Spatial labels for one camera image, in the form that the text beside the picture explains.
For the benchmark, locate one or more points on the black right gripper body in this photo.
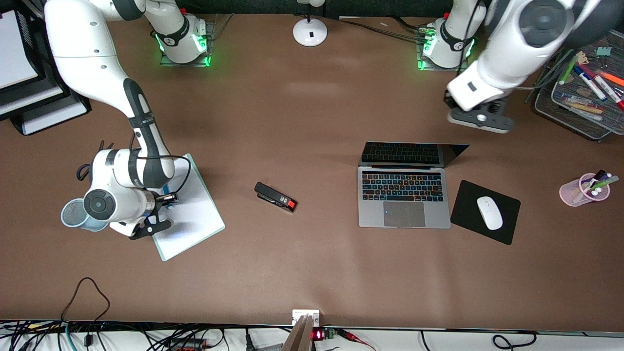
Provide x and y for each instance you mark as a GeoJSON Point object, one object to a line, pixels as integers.
{"type": "Point", "coordinates": [159, 198]}

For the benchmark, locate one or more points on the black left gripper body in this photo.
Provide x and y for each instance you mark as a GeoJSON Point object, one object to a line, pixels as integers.
{"type": "Point", "coordinates": [447, 103]}

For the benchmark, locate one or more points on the silver laptop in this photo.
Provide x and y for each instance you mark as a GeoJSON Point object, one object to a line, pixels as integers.
{"type": "Point", "coordinates": [404, 214]}

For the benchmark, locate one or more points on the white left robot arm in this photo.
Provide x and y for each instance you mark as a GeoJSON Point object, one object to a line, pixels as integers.
{"type": "Point", "coordinates": [516, 39]}

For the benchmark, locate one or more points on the green marker white tip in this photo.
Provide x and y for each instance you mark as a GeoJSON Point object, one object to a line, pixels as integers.
{"type": "Point", "coordinates": [569, 68]}

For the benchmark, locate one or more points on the white marker red cap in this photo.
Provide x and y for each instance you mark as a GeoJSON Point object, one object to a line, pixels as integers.
{"type": "Point", "coordinates": [609, 92]}

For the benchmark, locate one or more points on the orange marker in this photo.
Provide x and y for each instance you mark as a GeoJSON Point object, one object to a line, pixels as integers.
{"type": "Point", "coordinates": [612, 78]}

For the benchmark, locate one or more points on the black purple marker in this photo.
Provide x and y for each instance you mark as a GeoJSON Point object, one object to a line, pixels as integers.
{"type": "Point", "coordinates": [598, 174]}

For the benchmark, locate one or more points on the white paper sheet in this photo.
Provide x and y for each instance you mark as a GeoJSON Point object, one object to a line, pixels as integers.
{"type": "Point", "coordinates": [195, 214]}

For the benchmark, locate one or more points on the mint green clipboard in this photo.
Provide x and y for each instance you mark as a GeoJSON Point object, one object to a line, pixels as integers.
{"type": "Point", "coordinates": [210, 200]}

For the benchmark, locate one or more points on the black blue scissors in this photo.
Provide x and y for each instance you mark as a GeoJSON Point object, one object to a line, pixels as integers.
{"type": "Point", "coordinates": [101, 145]}

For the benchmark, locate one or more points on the light blue mesh cup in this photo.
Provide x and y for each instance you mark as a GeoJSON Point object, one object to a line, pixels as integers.
{"type": "Point", "coordinates": [70, 214]}

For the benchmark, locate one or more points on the black stapler red end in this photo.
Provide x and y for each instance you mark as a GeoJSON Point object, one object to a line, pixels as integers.
{"type": "Point", "coordinates": [273, 196]}

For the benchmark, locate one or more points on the black mouse pad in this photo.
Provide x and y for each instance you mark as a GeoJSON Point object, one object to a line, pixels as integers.
{"type": "Point", "coordinates": [468, 214]}

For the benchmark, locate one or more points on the white computer mouse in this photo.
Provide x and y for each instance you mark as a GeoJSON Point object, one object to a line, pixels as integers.
{"type": "Point", "coordinates": [489, 213]}

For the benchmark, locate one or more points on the blue white pen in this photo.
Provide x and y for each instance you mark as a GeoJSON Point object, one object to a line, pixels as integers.
{"type": "Point", "coordinates": [568, 96]}

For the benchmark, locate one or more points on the white paper stack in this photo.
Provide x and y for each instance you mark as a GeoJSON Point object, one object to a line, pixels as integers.
{"type": "Point", "coordinates": [48, 97]}
{"type": "Point", "coordinates": [14, 48]}
{"type": "Point", "coordinates": [58, 119]}

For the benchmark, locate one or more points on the yellow orange pencil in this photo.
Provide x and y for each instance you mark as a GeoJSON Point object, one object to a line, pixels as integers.
{"type": "Point", "coordinates": [587, 107]}

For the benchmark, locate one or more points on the pink translucent pen cup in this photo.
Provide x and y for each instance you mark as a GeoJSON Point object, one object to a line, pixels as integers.
{"type": "Point", "coordinates": [570, 192]}

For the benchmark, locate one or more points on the white round lamp base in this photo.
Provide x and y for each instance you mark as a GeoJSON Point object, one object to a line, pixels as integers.
{"type": "Point", "coordinates": [310, 33]}

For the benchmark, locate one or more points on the teal binder clip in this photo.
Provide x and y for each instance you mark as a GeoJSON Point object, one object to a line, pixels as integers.
{"type": "Point", "coordinates": [603, 51]}

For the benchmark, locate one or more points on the black stacked letter tray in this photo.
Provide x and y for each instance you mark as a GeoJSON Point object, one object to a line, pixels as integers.
{"type": "Point", "coordinates": [29, 83]}

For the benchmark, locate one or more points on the green highlighter pen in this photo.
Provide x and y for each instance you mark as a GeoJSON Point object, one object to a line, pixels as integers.
{"type": "Point", "coordinates": [609, 182]}

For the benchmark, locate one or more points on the small red display board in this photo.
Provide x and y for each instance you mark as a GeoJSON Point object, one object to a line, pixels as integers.
{"type": "Point", "coordinates": [319, 335]}

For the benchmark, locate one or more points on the white mounting bracket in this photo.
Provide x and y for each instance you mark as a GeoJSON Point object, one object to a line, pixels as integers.
{"type": "Point", "coordinates": [298, 314]}

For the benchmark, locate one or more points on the grey camera mount beam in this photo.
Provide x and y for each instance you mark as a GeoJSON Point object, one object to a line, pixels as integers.
{"type": "Point", "coordinates": [298, 339]}

